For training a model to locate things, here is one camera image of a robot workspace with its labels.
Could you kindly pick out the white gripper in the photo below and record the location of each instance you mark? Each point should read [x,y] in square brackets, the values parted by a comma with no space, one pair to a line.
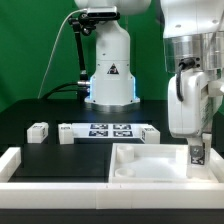
[189,118]

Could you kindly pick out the white square tabletop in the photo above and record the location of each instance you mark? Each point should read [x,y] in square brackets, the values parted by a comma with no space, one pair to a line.
[153,163]

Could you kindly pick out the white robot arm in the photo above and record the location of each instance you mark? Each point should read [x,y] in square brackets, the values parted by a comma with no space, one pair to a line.
[194,51]

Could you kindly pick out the silver mounted camera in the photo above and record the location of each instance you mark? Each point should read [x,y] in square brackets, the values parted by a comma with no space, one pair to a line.
[102,12]

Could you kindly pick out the white U-shaped fence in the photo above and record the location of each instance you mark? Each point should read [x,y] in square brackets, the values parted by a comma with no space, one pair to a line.
[108,195]

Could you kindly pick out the white fiducial marker plate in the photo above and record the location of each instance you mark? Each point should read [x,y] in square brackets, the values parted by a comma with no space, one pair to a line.
[106,130]

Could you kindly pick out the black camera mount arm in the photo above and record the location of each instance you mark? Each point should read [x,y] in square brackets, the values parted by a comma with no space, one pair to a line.
[80,46]

